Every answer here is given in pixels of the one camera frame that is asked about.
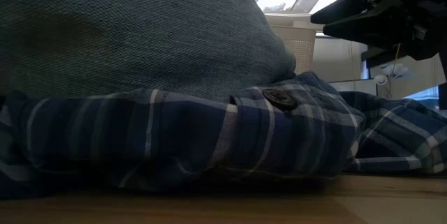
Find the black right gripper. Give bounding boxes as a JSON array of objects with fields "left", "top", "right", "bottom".
[{"left": 310, "top": 0, "right": 447, "bottom": 61}]

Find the yellow hanging cable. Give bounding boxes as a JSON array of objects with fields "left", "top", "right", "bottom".
[{"left": 393, "top": 42, "right": 402, "bottom": 75}]

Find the blue plaid shirt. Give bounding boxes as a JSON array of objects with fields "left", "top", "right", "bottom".
[{"left": 0, "top": 71, "right": 447, "bottom": 200}]

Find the grey-blue garment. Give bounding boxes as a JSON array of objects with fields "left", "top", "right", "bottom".
[{"left": 0, "top": 0, "right": 297, "bottom": 103}]

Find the white partition board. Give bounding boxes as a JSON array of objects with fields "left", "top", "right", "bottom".
[{"left": 328, "top": 79, "right": 378, "bottom": 96}]

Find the blue glowing screen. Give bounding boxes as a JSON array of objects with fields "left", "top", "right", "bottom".
[{"left": 404, "top": 86, "right": 440, "bottom": 102}]

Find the white perforated laundry basket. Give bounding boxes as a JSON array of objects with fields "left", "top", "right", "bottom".
[{"left": 265, "top": 13, "right": 324, "bottom": 75}]

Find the black frame post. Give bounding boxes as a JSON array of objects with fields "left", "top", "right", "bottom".
[{"left": 438, "top": 52, "right": 447, "bottom": 110}]

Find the black overhead beam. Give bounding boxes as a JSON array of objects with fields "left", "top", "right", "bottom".
[{"left": 361, "top": 44, "right": 418, "bottom": 68}]

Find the white flower-shaped lamp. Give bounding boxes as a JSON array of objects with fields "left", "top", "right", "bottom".
[{"left": 373, "top": 63, "right": 409, "bottom": 99}]

